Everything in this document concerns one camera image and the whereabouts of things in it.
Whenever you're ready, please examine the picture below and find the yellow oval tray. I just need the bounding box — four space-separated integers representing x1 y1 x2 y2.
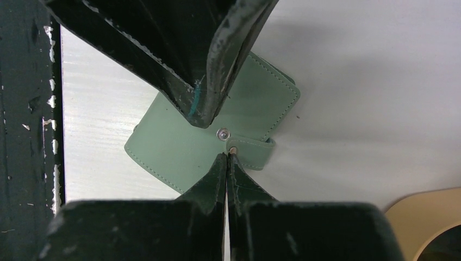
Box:
385 188 460 260

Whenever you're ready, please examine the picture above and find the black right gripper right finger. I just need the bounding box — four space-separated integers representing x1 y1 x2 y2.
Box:
227 154 403 260

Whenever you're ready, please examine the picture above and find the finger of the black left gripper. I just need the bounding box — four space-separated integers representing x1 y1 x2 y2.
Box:
44 0 277 128

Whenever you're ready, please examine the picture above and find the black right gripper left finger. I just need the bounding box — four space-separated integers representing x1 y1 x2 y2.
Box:
38 153 227 260

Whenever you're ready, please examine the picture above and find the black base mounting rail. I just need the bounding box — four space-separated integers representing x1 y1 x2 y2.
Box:
1 1 65 260

